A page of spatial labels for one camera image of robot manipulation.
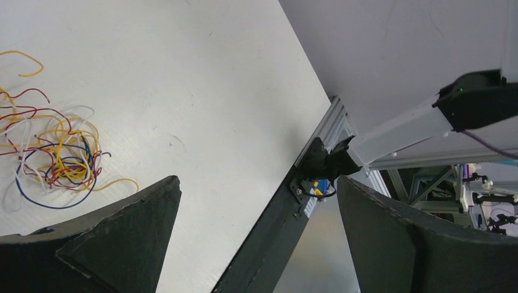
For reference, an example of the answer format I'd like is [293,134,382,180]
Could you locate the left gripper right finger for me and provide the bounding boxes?
[337,176,517,292]

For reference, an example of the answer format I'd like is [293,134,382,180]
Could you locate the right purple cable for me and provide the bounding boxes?
[461,129,518,161]

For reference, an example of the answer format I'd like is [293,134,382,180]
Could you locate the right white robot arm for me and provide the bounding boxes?
[321,70,517,181]

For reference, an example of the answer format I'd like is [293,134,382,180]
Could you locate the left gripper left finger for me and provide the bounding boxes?
[1,176,181,292]

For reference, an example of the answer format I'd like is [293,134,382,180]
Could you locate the coloured wire bundle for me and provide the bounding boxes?
[0,50,140,213]

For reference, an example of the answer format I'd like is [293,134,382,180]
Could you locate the aluminium frame rail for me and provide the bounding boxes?
[296,96,513,196]

